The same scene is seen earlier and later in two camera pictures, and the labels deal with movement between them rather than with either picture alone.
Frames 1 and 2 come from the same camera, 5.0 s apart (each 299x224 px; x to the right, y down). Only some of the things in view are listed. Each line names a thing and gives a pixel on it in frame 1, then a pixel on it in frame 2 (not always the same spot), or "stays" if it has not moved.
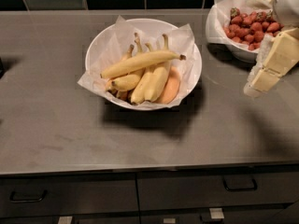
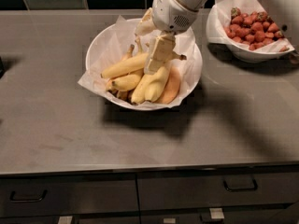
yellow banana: (139, 63) stays
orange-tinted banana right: (172, 87) stays
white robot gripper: (287, 7) → (169, 12)
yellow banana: (159, 78) stays
